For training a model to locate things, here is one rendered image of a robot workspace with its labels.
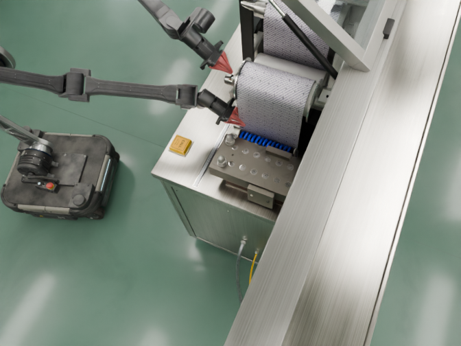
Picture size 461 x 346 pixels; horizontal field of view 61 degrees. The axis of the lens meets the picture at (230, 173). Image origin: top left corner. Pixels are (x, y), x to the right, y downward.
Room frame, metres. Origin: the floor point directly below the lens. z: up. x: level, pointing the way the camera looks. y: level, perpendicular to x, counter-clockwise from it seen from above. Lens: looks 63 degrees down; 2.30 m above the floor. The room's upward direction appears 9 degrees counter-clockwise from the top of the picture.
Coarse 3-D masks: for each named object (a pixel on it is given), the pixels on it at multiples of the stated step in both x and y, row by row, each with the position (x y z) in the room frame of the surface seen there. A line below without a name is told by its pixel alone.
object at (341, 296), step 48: (432, 0) 0.92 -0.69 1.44; (432, 48) 0.73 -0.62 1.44; (384, 96) 0.60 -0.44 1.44; (432, 96) 0.57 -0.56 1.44; (384, 144) 0.45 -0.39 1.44; (384, 192) 0.33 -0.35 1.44; (336, 240) 0.23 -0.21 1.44; (384, 240) 0.22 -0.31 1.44; (336, 288) 0.13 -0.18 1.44; (384, 288) 0.12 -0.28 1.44; (288, 336) 0.05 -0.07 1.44; (336, 336) 0.04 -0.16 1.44
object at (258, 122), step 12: (240, 108) 0.83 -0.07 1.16; (252, 108) 0.80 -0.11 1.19; (252, 120) 0.81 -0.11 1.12; (264, 120) 0.78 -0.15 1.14; (276, 120) 0.76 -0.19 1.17; (288, 120) 0.73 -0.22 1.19; (252, 132) 0.81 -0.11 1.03; (264, 132) 0.78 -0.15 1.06; (276, 132) 0.75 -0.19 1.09; (288, 132) 0.73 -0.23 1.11; (288, 144) 0.73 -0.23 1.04
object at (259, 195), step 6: (252, 186) 0.59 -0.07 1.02; (252, 192) 0.57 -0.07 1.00; (258, 192) 0.56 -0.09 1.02; (264, 192) 0.56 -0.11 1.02; (270, 192) 0.55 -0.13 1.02; (252, 198) 0.57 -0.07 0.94; (258, 198) 0.56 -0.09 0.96; (264, 198) 0.55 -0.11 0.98; (270, 198) 0.54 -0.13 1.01; (264, 204) 0.55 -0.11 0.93; (270, 204) 0.54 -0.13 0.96
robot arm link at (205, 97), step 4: (204, 88) 0.93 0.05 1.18; (200, 92) 0.91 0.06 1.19; (204, 92) 0.91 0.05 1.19; (208, 92) 0.91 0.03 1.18; (200, 96) 0.90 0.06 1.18; (204, 96) 0.90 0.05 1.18; (208, 96) 0.90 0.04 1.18; (212, 96) 0.90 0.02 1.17; (200, 100) 0.89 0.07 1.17; (204, 100) 0.89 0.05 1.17; (208, 100) 0.88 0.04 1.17; (212, 100) 0.88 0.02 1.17; (204, 104) 0.88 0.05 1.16; (208, 104) 0.88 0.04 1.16
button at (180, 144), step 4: (176, 136) 0.92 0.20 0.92; (180, 136) 0.91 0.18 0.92; (176, 140) 0.90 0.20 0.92; (180, 140) 0.89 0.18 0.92; (184, 140) 0.89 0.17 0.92; (188, 140) 0.89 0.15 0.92; (172, 144) 0.88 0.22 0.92; (176, 144) 0.88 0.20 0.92; (180, 144) 0.87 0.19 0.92; (184, 144) 0.87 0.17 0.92; (188, 144) 0.87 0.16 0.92; (172, 148) 0.86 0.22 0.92; (176, 148) 0.86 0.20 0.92; (180, 148) 0.85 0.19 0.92; (184, 148) 0.85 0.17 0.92; (180, 152) 0.84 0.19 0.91; (184, 152) 0.83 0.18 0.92
